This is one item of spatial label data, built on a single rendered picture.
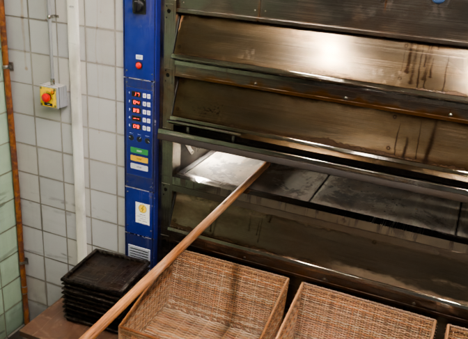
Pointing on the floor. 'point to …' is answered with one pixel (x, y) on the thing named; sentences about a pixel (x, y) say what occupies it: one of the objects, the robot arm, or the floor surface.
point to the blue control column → (139, 44)
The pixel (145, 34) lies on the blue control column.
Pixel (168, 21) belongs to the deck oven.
